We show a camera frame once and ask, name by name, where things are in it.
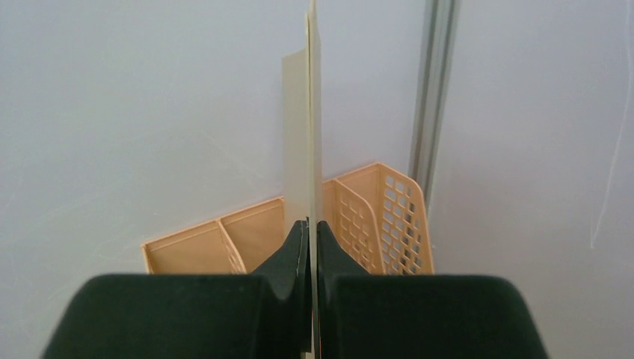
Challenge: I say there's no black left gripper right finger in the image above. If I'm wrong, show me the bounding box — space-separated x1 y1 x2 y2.
317 221 547 358

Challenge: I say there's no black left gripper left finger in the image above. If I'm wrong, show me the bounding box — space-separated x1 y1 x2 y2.
43 221 310 358

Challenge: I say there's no beige file folder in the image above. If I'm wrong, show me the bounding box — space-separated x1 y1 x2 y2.
282 1 322 358

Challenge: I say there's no orange plastic file organizer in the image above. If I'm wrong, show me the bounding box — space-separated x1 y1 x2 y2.
141 162 434 275

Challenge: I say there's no left aluminium frame post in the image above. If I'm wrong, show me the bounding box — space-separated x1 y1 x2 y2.
408 0 462 206

